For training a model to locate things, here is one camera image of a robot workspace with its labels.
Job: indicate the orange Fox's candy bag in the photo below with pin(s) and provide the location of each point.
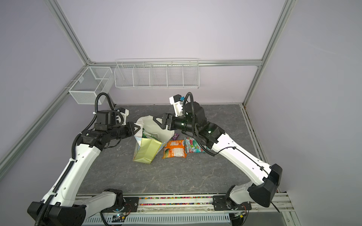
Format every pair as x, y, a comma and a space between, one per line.
175, 148

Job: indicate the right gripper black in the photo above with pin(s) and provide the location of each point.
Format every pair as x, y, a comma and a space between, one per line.
166, 120

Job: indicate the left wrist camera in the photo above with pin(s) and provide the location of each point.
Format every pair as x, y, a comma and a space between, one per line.
121, 115

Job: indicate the long white wire basket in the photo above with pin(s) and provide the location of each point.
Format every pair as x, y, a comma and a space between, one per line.
157, 73

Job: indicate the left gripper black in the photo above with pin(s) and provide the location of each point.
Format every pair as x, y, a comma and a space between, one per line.
130, 125

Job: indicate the purple M&M's packet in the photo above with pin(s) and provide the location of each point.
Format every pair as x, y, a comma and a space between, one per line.
175, 136

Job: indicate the white mesh box basket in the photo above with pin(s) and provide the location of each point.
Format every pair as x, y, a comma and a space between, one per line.
92, 81

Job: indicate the illustrated paper gift bag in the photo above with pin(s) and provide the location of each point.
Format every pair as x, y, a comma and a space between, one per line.
151, 139

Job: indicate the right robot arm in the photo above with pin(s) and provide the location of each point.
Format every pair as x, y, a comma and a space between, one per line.
190, 118

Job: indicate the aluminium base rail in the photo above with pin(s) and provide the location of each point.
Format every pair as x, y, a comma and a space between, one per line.
191, 209

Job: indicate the Fox's mint blossom candy bag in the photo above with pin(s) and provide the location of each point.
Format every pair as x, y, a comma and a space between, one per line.
192, 146

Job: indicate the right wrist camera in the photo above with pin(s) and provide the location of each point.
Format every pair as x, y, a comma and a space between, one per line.
177, 102

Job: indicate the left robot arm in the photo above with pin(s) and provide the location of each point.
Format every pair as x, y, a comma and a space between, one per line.
58, 207

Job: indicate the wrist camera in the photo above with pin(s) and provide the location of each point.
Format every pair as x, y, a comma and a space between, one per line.
121, 115
177, 102

